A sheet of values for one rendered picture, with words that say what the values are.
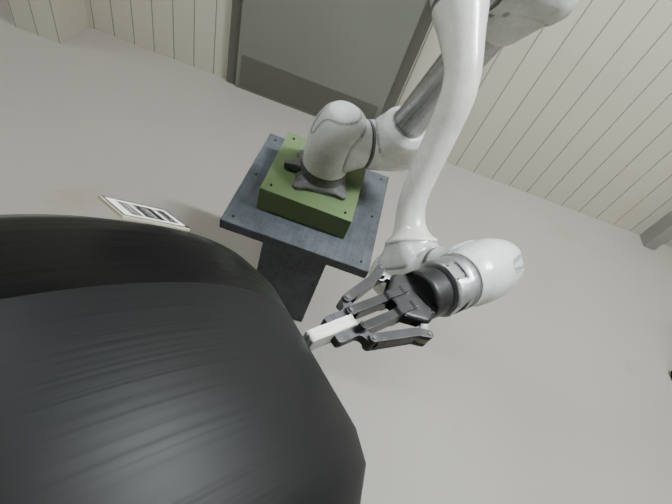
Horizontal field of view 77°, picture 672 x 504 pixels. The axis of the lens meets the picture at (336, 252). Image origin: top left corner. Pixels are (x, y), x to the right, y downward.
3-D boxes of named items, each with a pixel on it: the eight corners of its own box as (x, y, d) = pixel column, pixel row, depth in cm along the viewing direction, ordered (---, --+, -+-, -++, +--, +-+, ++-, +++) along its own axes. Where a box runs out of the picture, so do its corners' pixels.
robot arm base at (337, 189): (286, 149, 145) (289, 136, 141) (347, 164, 150) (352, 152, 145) (279, 186, 134) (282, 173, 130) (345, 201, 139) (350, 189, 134)
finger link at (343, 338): (360, 328, 54) (373, 347, 53) (329, 340, 51) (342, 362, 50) (365, 321, 53) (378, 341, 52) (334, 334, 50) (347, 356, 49)
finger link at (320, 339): (345, 330, 54) (348, 335, 53) (300, 348, 49) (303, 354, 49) (355, 318, 52) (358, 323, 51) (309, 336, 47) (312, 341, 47)
